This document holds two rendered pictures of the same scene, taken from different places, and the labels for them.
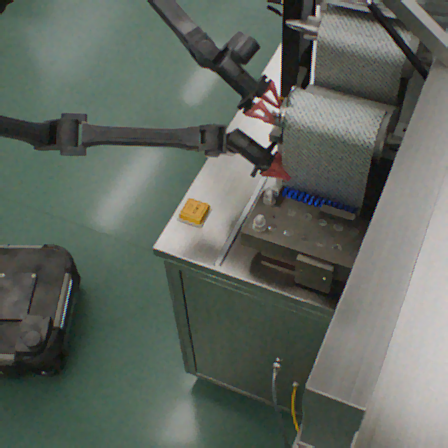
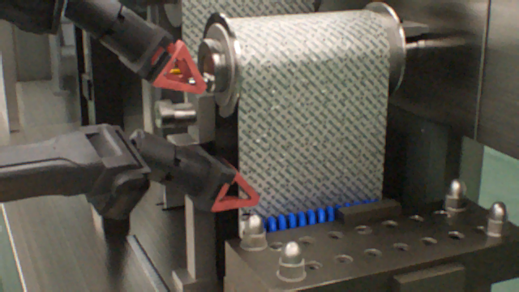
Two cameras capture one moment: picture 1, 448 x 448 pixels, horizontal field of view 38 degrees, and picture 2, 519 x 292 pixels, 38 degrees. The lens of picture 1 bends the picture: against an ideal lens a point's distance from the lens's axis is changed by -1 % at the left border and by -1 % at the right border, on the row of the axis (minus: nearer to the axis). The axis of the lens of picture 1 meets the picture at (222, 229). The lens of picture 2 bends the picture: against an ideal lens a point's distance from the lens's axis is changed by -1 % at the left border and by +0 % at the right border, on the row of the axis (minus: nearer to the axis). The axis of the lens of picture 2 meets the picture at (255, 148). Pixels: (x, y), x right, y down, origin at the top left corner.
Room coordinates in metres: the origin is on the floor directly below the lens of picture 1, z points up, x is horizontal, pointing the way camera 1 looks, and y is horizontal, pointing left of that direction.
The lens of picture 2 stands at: (0.59, 0.56, 1.48)
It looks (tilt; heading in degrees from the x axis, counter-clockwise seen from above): 19 degrees down; 310
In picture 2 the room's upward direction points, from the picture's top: straight up
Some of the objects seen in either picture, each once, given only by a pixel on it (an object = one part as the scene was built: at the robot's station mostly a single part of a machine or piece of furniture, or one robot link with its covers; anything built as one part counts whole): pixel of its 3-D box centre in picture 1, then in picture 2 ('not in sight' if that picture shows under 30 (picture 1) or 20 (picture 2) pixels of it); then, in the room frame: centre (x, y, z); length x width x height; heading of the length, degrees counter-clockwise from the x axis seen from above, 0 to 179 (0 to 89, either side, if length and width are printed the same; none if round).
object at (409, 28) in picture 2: (406, 132); (403, 27); (1.15, -0.47, 1.28); 0.06 x 0.05 x 0.02; 63
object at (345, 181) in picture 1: (322, 178); (314, 165); (1.18, -0.28, 1.10); 0.23 x 0.01 x 0.18; 63
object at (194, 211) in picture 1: (194, 211); not in sight; (1.25, 0.08, 0.91); 0.07 x 0.07 x 0.02; 63
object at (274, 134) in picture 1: (280, 151); (190, 191); (1.34, -0.18, 1.05); 0.06 x 0.05 x 0.31; 63
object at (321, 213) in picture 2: (319, 203); (323, 219); (1.16, -0.27, 1.03); 0.21 x 0.04 x 0.03; 63
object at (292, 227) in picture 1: (321, 239); (380, 257); (1.05, -0.26, 1.00); 0.40 x 0.16 x 0.06; 63
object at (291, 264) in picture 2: (259, 221); (291, 259); (1.09, -0.10, 1.05); 0.04 x 0.04 x 0.04
